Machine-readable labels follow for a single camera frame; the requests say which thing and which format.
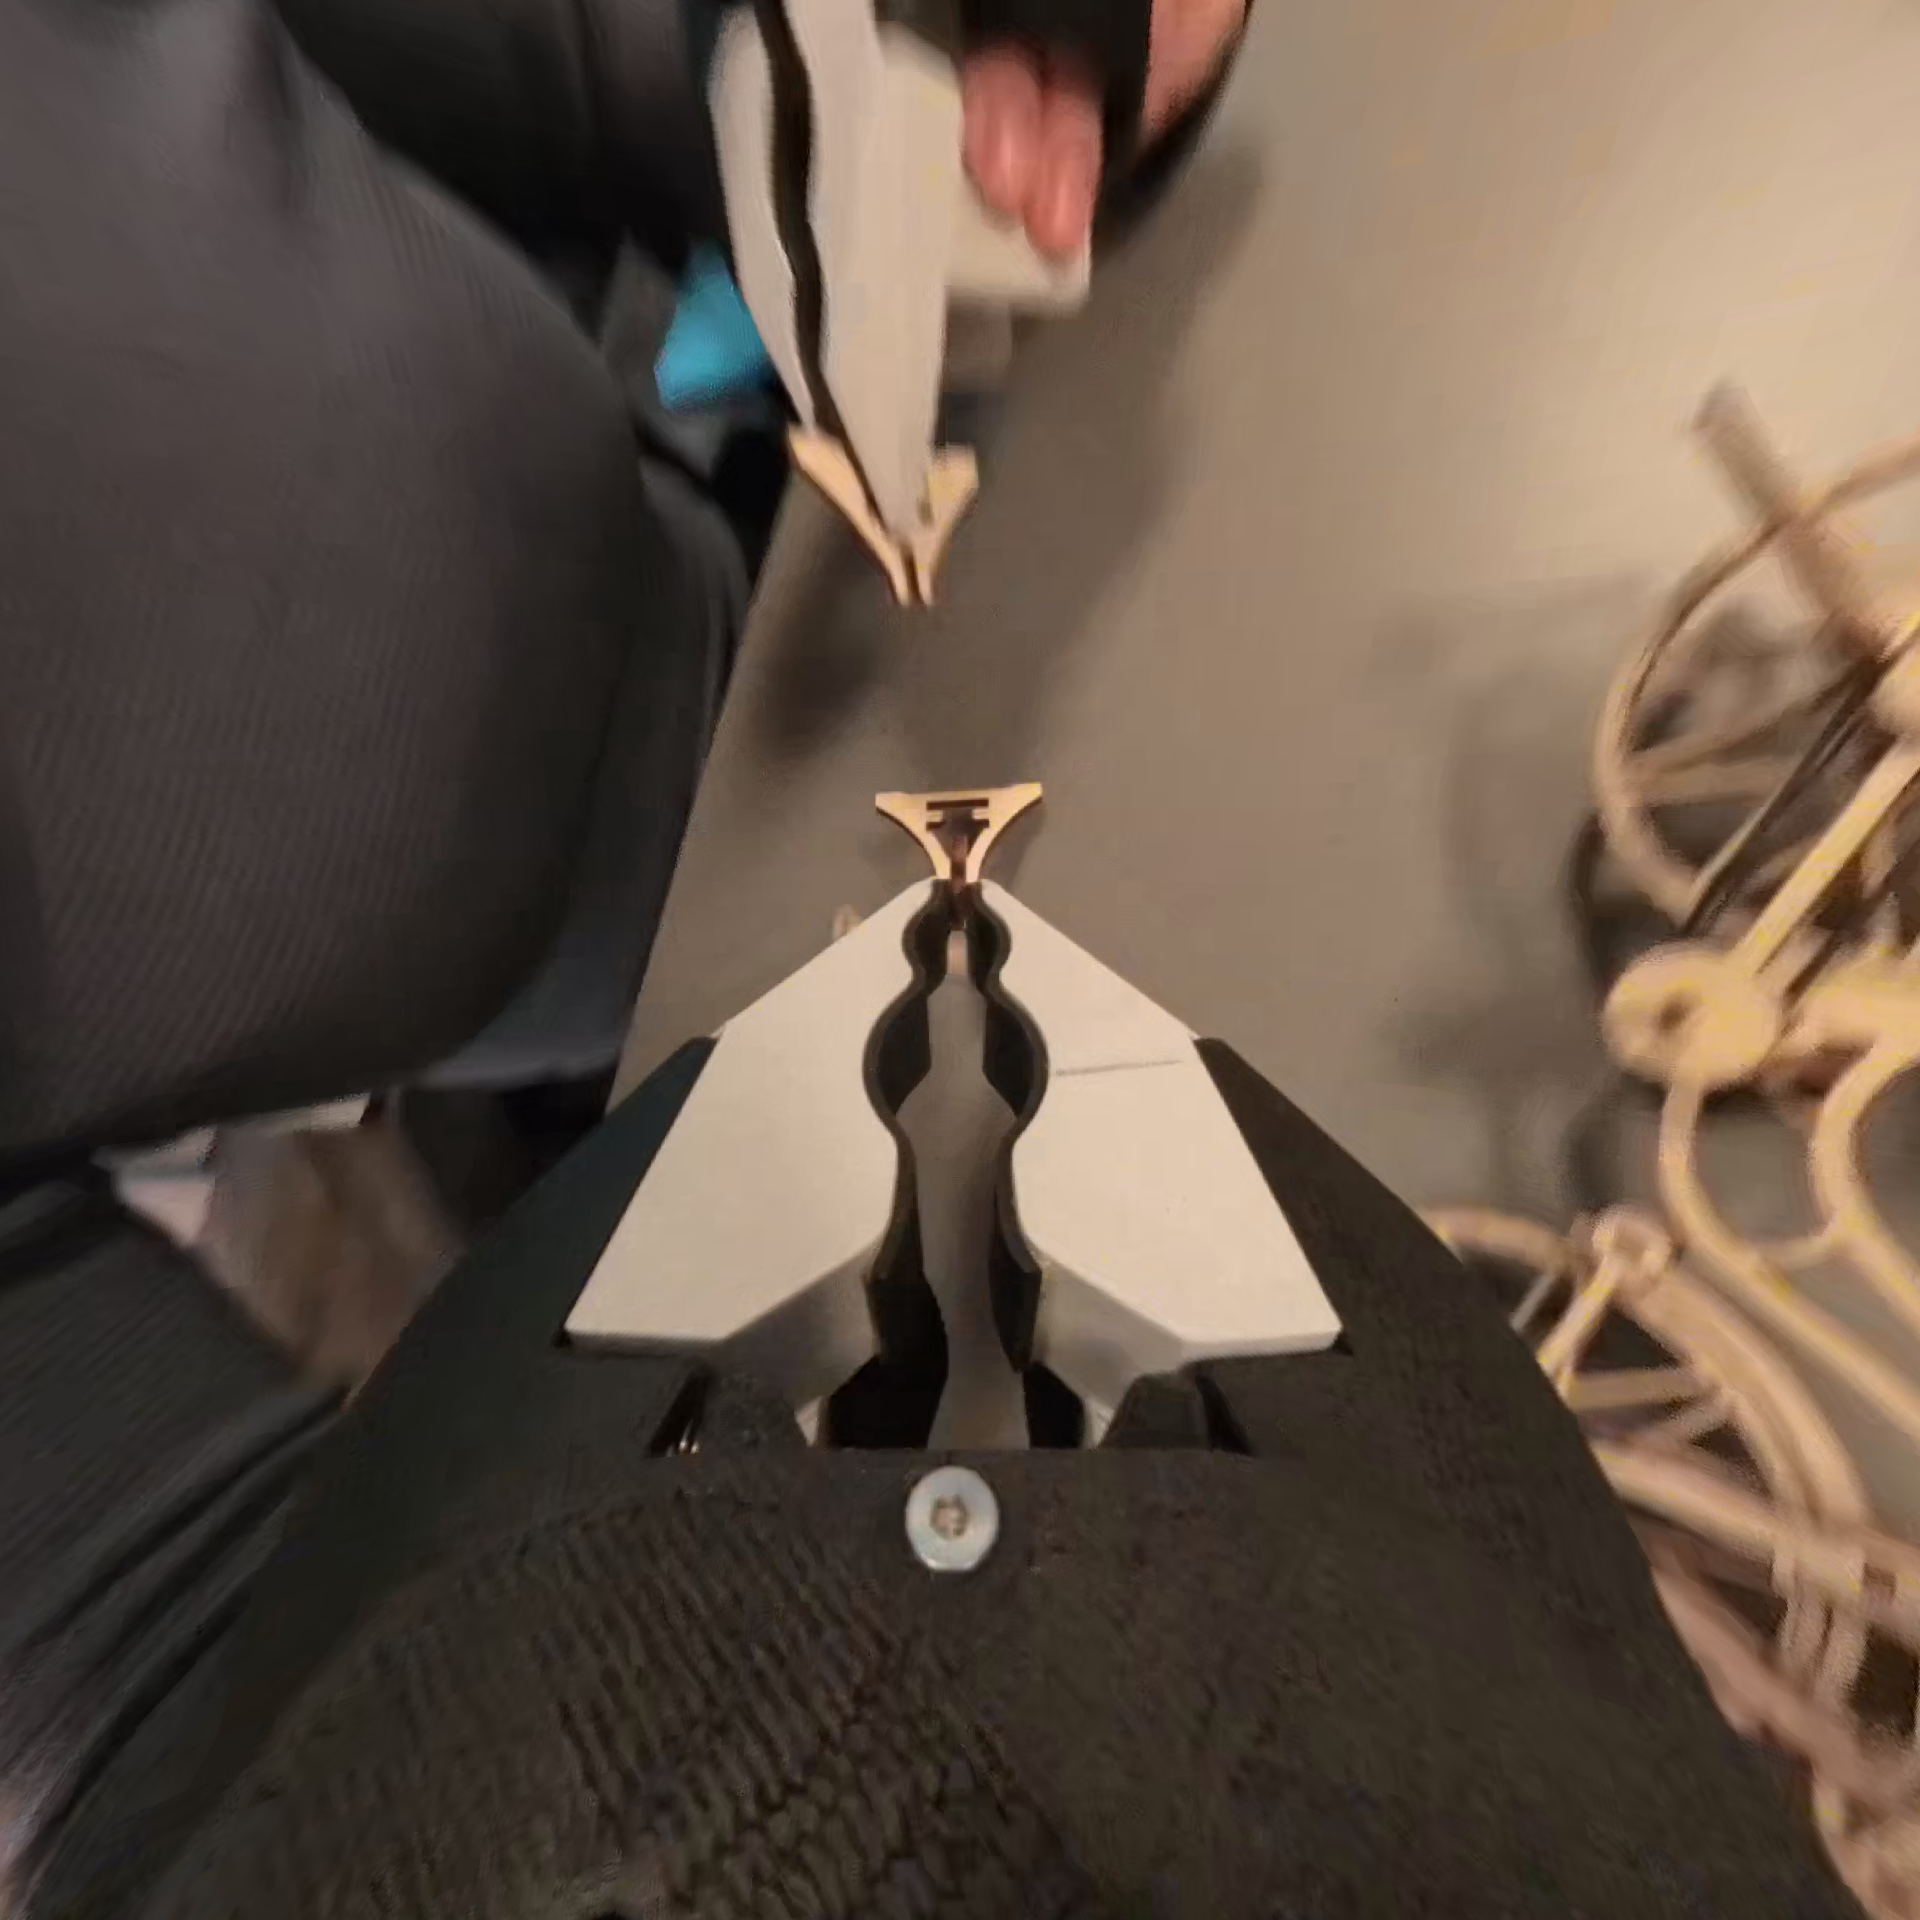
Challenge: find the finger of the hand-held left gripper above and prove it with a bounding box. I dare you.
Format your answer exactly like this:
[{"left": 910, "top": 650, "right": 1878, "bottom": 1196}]
[
  {"left": 802, "top": 0, "right": 947, "bottom": 594},
  {"left": 719, "top": 0, "right": 842, "bottom": 452}
]

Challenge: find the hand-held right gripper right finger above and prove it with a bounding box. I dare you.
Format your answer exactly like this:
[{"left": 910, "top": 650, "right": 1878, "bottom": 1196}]
[{"left": 964, "top": 884, "right": 1342, "bottom": 1445}]

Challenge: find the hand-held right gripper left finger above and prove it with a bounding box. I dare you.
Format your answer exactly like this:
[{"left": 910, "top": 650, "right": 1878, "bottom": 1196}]
[{"left": 565, "top": 884, "right": 949, "bottom": 1445}]

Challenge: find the triangular wooden bracket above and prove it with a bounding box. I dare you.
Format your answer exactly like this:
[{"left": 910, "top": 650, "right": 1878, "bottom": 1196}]
[
  {"left": 787, "top": 425, "right": 982, "bottom": 612},
  {"left": 875, "top": 781, "right": 1049, "bottom": 902}
]

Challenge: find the wooden bicycle model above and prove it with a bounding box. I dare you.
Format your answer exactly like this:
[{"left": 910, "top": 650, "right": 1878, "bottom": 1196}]
[{"left": 1425, "top": 391, "right": 1920, "bottom": 1920}]

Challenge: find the person's left hand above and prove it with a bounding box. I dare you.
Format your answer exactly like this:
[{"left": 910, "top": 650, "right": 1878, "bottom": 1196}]
[{"left": 967, "top": 0, "right": 1247, "bottom": 248}]

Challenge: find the bright blue object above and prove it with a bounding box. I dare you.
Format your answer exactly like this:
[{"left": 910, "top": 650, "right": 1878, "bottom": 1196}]
[{"left": 651, "top": 247, "right": 756, "bottom": 414}]

